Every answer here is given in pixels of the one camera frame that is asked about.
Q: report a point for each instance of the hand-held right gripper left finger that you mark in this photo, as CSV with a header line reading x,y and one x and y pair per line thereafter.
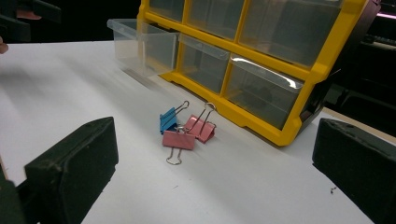
x,y
71,168

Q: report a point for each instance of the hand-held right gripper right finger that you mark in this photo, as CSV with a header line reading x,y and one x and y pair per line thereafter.
x,y
358,161

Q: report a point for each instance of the yellow black drawer organizer cabinet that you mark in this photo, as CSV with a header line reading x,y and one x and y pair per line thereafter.
x,y
313,87

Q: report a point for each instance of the blue binder clip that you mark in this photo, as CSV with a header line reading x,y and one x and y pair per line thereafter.
x,y
168,119

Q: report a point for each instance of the pink binder clip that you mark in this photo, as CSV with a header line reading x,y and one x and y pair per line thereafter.
x,y
195,125
179,140

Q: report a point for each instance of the clear plastic pulled-out drawer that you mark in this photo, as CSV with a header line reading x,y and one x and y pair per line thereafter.
x,y
146,46

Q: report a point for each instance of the grid of clear cabinet drawers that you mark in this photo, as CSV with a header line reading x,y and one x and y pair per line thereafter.
x,y
264,93

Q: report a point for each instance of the white table board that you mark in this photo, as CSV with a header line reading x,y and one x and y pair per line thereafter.
x,y
233,186

